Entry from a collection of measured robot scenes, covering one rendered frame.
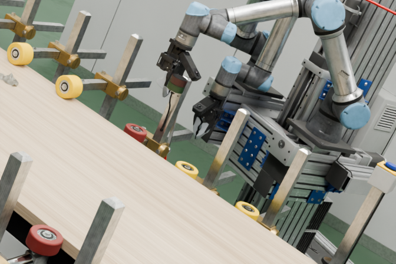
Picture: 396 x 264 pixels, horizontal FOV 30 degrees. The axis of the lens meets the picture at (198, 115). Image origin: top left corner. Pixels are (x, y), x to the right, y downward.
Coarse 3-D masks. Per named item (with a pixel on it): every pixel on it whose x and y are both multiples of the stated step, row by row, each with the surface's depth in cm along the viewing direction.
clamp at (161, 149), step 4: (148, 132) 269; (148, 136) 265; (152, 136) 267; (148, 140) 264; (152, 140) 264; (148, 144) 265; (152, 144) 264; (156, 144) 263; (160, 144) 263; (164, 144) 265; (152, 148) 264; (156, 148) 263; (160, 148) 263; (164, 148) 263; (168, 148) 265; (156, 152) 262; (160, 152) 262; (164, 152) 264; (168, 152) 266; (160, 156) 263; (164, 156) 266
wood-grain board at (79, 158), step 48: (0, 48) 275; (0, 96) 233; (48, 96) 251; (0, 144) 202; (48, 144) 215; (96, 144) 230; (48, 192) 189; (96, 192) 200; (144, 192) 213; (192, 192) 228; (144, 240) 187; (192, 240) 198; (240, 240) 211
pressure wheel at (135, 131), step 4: (128, 124) 257; (132, 124) 258; (124, 128) 256; (128, 128) 254; (132, 128) 255; (136, 128) 256; (140, 128) 259; (128, 132) 253; (132, 132) 253; (136, 132) 253; (140, 132) 255; (144, 132) 257; (132, 136) 253; (136, 136) 253; (140, 136) 254; (144, 136) 255; (140, 140) 255
